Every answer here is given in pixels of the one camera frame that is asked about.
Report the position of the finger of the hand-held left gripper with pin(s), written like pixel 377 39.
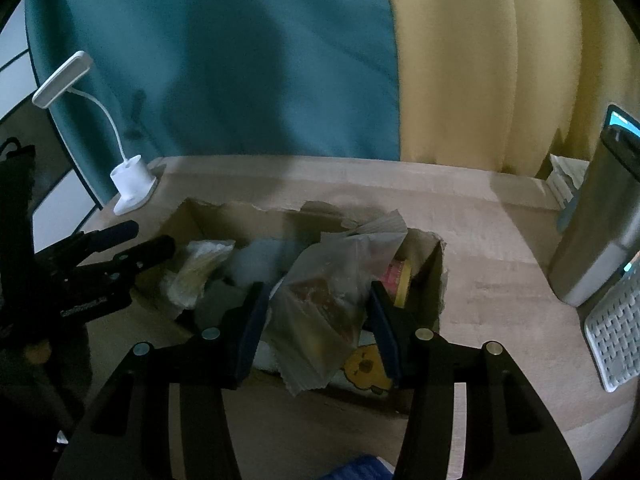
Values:
pixel 112 234
pixel 150 250

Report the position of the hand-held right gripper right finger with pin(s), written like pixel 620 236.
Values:
pixel 385 332

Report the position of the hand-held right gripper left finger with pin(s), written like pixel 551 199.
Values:
pixel 250 332

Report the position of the clear plastic bag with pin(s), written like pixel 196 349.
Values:
pixel 325 300

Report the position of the cardboard box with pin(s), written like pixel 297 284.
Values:
pixel 225 220

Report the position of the capybara print packet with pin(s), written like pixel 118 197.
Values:
pixel 367 370

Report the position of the yellowish plastic bag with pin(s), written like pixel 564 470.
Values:
pixel 195 272

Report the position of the red and yellow packet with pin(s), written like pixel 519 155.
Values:
pixel 399 280

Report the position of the white desk lamp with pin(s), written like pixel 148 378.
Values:
pixel 131 180

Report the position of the blue packet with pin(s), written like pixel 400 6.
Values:
pixel 357 467

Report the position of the teal curtain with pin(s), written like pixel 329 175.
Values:
pixel 225 60

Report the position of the steel tumbler with black lid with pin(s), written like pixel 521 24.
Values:
pixel 595 240

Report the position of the white plastic basket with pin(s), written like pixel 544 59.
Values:
pixel 617 340

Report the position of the white paper stack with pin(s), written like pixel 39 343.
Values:
pixel 567 175

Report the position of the yellow curtain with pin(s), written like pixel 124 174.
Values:
pixel 500 60

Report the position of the lit screen device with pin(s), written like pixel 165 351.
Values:
pixel 622 120

